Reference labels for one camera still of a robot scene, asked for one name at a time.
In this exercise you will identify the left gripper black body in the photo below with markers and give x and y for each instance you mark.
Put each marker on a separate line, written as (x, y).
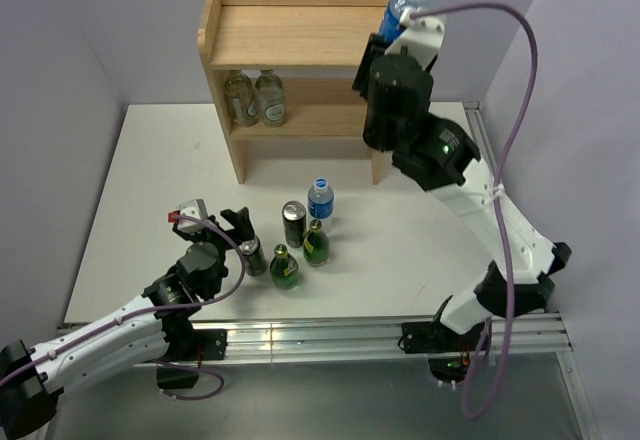
(217, 235)

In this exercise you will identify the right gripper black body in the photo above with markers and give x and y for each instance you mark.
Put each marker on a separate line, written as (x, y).
(373, 46)

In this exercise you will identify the green glass bottle yellow label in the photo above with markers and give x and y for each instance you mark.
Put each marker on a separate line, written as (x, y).
(316, 244)

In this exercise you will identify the blue label water bottle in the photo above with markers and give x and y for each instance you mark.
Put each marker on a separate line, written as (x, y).
(321, 199)
(390, 27)

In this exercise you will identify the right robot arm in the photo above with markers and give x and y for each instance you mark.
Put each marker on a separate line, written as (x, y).
(443, 160)

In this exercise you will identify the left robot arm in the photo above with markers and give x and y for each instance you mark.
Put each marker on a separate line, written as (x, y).
(153, 327)

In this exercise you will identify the dark beverage can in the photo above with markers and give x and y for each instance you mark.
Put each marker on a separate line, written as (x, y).
(294, 222)
(254, 258)

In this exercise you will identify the wooden two-tier shelf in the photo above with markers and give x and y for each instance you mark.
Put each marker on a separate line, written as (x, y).
(318, 43)

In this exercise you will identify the clear glass bottle right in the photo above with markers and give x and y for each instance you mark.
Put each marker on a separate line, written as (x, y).
(270, 98)

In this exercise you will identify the clear glass bottle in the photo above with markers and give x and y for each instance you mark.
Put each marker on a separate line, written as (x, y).
(270, 98)
(240, 97)

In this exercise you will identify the clear glass bottle left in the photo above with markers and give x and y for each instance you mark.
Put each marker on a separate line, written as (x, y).
(240, 97)

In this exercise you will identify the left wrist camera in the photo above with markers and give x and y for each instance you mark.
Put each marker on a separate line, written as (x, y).
(188, 216)

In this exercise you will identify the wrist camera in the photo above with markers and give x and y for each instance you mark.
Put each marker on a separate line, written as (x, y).
(421, 38)
(188, 216)

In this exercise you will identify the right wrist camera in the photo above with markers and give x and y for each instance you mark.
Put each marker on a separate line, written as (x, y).
(421, 38)

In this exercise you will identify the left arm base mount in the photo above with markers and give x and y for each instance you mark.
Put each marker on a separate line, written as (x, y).
(204, 346)

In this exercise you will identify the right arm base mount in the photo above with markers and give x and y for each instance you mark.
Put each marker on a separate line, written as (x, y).
(449, 354)

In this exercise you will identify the aluminium rail frame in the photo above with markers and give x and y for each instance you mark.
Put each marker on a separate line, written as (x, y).
(324, 360)

